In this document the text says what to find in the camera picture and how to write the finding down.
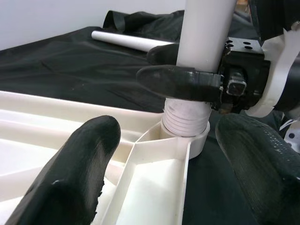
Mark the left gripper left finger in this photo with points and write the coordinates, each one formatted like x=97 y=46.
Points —
x=70 y=178

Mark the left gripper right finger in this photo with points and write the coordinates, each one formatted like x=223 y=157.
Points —
x=264 y=175

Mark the white plastic table leg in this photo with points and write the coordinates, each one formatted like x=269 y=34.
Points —
x=201 y=35
x=122 y=38

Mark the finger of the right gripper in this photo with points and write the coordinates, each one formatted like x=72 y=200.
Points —
x=178 y=82
x=164 y=54

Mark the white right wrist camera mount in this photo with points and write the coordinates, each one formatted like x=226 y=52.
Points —
x=279 y=70

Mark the black cloth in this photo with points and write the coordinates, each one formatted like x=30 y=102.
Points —
x=70 y=70

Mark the white plastic table top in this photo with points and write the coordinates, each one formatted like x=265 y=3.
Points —
x=152 y=187

